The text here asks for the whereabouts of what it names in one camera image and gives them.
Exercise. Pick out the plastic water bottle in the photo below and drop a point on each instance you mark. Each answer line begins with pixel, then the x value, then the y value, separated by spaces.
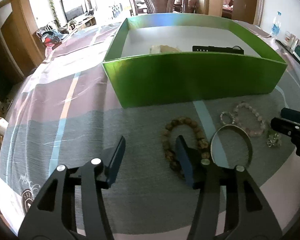
pixel 276 25

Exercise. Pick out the silver metal bangle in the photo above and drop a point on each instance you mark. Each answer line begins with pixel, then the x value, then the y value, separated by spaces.
pixel 230 146

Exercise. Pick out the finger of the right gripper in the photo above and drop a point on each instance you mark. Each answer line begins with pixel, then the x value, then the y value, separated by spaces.
pixel 291 115
pixel 285 127

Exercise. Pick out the plaid tablecloth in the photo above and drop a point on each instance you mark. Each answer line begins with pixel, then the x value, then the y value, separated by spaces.
pixel 67 113

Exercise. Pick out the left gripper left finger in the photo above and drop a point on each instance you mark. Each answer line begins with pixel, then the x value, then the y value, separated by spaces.
pixel 111 160

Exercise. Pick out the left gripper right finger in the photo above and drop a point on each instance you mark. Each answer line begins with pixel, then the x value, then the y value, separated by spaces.
pixel 190 160

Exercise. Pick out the silver chain charm jewelry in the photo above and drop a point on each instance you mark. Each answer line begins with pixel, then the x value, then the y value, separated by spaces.
pixel 274 140

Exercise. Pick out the television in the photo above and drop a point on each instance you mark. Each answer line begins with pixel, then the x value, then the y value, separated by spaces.
pixel 73 8

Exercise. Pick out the white wristwatch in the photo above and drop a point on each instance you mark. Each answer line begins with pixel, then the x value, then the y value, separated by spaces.
pixel 159 49

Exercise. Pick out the chair with clothes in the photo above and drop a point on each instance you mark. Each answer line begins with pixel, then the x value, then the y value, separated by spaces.
pixel 49 36

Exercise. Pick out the black wristwatch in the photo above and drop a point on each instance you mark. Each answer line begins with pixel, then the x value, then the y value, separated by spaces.
pixel 230 50

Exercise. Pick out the green ivy garland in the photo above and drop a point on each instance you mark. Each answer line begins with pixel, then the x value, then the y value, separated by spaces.
pixel 55 17

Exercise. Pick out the wooden tv cabinet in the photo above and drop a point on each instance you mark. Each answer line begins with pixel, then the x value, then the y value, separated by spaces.
pixel 90 21

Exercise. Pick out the green cardboard box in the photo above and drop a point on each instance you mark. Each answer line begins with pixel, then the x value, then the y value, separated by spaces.
pixel 143 79

